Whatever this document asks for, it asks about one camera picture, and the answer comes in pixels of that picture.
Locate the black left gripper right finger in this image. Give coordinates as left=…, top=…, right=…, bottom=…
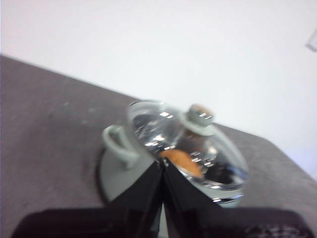
left=162, top=160, right=313, bottom=238

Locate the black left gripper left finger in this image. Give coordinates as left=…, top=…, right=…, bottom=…
left=11, top=160, right=164, bottom=238

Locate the brown potato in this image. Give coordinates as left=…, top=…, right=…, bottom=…
left=159, top=148, right=203, bottom=178

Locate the glass lid with green knob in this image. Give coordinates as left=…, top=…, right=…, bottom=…
left=126, top=99, right=250, bottom=192

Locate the pale green electric steamer pot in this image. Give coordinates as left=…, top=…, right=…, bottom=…
left=96, top=124, right=248, bottom=238

